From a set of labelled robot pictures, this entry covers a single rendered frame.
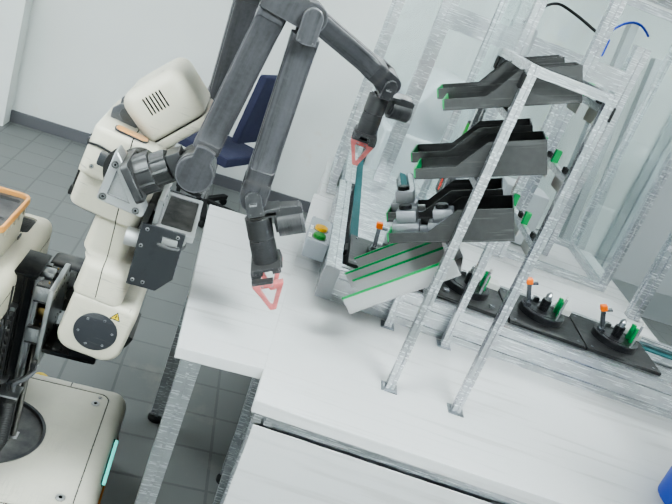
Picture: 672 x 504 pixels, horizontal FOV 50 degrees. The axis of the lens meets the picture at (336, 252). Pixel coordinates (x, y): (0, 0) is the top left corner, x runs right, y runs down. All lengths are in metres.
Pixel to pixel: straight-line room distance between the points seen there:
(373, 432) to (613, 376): 0.91
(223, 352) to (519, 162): 0.77
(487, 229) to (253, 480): 0.75
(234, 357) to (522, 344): 0.88
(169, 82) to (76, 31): 3.59
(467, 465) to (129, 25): 4.04
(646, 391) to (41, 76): 4.22
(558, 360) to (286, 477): 0.92
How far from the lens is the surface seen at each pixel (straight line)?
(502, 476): 1.66
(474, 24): 3.09
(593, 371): 2.23
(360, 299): 1.69
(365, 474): 1.61
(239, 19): 1.80
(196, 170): 1.48
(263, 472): 1.63
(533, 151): 1.57
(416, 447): 1.60
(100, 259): 1.79
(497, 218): 1.60
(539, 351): 2.16
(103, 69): 5.17
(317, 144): 5.17
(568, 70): 1.56
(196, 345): 1.63
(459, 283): 2.18
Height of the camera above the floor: 1.71
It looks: 21 degrees down
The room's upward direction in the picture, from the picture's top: 21 degrees clockwise
